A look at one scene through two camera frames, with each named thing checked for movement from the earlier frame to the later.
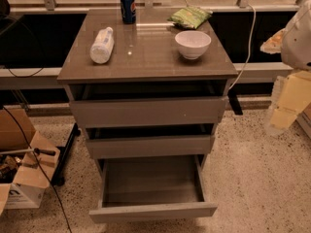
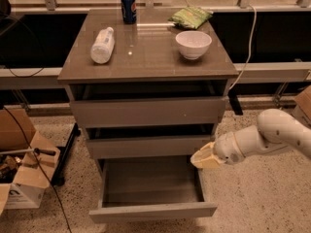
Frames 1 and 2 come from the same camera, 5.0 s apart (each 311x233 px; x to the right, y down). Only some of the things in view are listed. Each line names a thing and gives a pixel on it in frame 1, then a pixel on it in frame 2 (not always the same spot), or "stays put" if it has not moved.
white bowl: [192, 44] stays put
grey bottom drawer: [153, 188] stays put
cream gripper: [298, 43] -> [225, 149]
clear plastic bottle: [102, 46] stays put
